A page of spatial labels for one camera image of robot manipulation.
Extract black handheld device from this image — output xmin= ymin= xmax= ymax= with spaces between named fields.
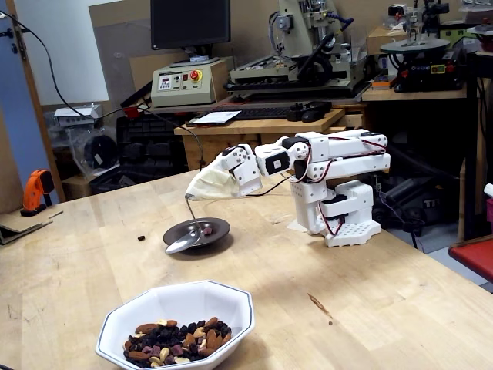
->
xmin=288 ymin=100 xmax=333 ymax=123

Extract trail mix nuts and raisins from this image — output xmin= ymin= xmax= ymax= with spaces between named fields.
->
xmin=122 ymin=316 xmax=233 ymax=369

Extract black keyboard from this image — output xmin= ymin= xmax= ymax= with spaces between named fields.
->
xmin=230 ymin=106 xmax=293 ymax=119

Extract orange black hand tool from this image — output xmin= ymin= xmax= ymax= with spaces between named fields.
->
xmin=19 ymin=169 xmax=55 ymax=217

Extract thin black hanging cable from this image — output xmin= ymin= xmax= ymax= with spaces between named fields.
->
xmin=0 ymin=10 xmax=290 ymax=198

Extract cardboard box on shelf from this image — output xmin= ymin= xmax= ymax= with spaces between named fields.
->
xmin=365 ymin=25 xmax=409 ymax=55

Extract black plastic tool case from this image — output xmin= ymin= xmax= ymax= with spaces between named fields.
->
xmin=115 ymin=113 xmax=189 ymax=174

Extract wooden workbench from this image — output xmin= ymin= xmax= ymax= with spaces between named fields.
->
xmin=173 ymin=107 xmax=369 ymax=182

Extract beige cnc milling machine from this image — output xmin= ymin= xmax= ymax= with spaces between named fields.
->
xmin=225 ymin=0 xmax=373 ymax=98

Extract bent metal spoon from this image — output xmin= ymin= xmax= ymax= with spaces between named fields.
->
xmin=165 ymin=194 xmax=203 ymax=254

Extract wooden side bench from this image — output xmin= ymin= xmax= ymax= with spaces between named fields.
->
xmin=361 ymin=86 xmax=469 ymax=103

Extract small white box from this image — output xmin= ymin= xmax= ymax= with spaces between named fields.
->
xmin=53 ymin=103 xmax=103 ymax=128

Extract dark brown plate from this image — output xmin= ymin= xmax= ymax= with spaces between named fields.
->
xmin=163 ymin=217 xmax=231 ymax=250

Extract flat cardboard piece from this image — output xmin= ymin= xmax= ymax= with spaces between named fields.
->
xmin=0 ymin=210 xmax=65 ymax=246

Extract white paper sheet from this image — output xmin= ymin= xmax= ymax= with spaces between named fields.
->
xmin=186 ymin=109 xmax=243 ymax=127

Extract white octagonal bowl blue rim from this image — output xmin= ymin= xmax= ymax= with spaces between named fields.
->
xmin=95 ymin=280 xmax=256 ymax=370

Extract blue door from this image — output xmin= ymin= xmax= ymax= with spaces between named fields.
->
xmin=0 ymin=0 xmax=51 ymax=213

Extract black computer monitor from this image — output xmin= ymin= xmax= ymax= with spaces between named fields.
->
xmin=149 ymin=0 xmax=232 ymax=67

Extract black scroll saw green table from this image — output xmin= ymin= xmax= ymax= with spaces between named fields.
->
xmin=379 ymin=0 xmax=469 ymax=93

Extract beige controller box red button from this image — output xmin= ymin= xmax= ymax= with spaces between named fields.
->
xmin=150 ymin=56 xmax=235 ymax=108

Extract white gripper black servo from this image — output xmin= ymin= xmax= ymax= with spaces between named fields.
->
xmin=186 ymin=144 xmax=263 ymax=200

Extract plastic bag with black spool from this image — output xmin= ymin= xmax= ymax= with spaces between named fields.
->
xmin=65 ymin=125 xmax=120 ymax=182

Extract red chair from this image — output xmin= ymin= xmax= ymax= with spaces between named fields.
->
xmin=448 ymin=234 xmax=493 ymax=284

